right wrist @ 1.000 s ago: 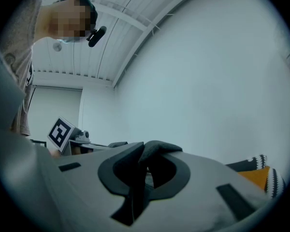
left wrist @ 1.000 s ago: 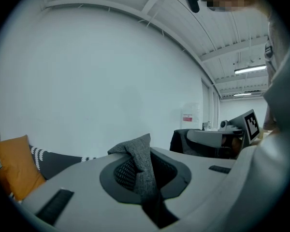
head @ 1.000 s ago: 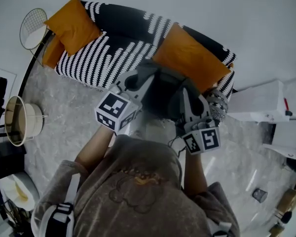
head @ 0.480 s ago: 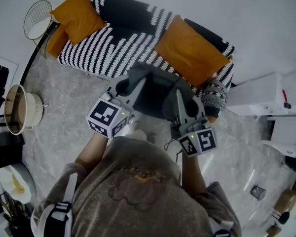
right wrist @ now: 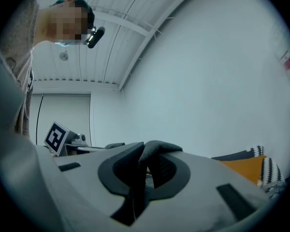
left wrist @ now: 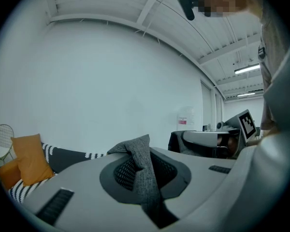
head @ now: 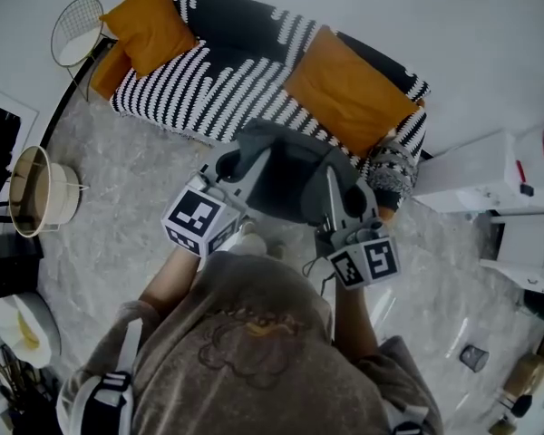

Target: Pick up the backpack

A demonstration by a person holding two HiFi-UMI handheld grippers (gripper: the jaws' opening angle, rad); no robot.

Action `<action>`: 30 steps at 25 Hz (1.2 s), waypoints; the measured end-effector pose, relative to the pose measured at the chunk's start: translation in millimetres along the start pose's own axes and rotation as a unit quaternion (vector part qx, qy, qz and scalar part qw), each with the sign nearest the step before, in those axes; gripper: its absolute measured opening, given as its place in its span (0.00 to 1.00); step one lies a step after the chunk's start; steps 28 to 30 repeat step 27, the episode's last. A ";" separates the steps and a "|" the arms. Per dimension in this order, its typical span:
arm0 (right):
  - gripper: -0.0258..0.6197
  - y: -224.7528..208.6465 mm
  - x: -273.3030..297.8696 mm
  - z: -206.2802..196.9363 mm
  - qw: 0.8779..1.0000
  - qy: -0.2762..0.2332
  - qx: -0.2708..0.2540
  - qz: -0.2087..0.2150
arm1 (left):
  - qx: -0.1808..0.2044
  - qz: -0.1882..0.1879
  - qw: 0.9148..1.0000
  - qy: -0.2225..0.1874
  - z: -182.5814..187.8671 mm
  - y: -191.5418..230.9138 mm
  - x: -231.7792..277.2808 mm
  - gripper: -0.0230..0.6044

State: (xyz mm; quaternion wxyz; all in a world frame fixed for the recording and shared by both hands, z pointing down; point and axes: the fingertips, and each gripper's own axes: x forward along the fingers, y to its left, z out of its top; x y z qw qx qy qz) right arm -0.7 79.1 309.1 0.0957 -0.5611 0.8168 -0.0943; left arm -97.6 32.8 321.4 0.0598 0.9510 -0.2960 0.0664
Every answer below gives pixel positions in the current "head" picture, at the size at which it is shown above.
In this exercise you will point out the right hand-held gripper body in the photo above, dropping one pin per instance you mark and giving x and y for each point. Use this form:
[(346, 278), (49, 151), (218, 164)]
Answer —
[(367, 261)]

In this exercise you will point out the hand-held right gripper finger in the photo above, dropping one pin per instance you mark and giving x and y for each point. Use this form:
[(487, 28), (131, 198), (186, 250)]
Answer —
[(336, 206), (360, 202)]

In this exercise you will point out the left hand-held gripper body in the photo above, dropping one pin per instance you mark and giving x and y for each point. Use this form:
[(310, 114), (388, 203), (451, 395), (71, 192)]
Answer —
[(195, 220)]

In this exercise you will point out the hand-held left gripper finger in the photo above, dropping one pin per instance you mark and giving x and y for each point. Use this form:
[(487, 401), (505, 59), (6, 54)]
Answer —
[(224, 170), (257, 179)]

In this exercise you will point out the person's right forearm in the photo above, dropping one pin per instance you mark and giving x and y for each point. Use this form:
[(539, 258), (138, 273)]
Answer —
[(353, 324)]

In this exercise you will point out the person's left forearm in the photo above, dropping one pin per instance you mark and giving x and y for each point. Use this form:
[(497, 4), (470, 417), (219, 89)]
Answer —
[(168, 283)]

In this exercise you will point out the person's light shoe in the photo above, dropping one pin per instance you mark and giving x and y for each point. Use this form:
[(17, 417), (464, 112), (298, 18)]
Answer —
[(253, 242)]

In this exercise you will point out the orange cushion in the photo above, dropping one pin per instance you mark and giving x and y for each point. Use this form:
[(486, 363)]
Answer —
[(349, 93), (149, 30)]

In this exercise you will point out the white cabinet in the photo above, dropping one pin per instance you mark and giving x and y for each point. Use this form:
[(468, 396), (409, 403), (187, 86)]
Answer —
[(467, 170)]

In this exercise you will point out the black mesh pen cup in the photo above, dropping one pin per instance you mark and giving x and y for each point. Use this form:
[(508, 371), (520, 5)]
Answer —
[(474, 358)]

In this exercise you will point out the person's grey brown shirt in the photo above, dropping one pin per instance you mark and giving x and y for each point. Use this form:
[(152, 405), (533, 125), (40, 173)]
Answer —
[(254, 356)]

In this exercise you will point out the beige round basket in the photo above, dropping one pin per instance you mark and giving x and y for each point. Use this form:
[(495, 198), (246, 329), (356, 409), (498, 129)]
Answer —
[(41, 193)]

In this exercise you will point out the white open side table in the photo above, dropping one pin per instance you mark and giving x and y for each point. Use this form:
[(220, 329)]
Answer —
[(526, 247)]

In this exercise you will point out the small red item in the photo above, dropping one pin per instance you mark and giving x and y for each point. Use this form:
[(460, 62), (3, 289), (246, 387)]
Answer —
[(520, 170)]

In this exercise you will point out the small black item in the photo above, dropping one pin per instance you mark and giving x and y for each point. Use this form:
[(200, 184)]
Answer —
[(527, 190)]

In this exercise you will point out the white round tub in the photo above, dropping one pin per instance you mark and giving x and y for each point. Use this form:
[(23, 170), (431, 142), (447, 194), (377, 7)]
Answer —
[(41, 329)]

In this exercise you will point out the black low shelf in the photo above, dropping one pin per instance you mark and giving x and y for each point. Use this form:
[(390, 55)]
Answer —
[(9, 261)]

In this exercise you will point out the yellow object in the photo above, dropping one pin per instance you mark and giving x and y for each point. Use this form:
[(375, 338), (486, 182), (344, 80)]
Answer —
[(28, 331)]

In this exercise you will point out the white framed dark picture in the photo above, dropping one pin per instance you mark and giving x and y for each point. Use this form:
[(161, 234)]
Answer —
[(4, 120)]

